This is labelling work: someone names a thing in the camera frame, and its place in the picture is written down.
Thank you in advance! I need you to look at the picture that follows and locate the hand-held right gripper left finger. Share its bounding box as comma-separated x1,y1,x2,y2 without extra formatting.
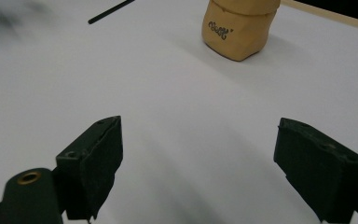
55,115,124,222

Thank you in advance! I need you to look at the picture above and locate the tan pouch with dark print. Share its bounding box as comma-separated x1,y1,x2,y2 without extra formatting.
201,0,282,63

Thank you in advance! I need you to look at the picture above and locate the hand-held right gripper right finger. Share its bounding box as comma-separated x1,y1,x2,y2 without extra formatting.
273,117,358,224

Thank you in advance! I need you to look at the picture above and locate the black pen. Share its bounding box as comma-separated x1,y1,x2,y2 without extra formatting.
87,0,137,25

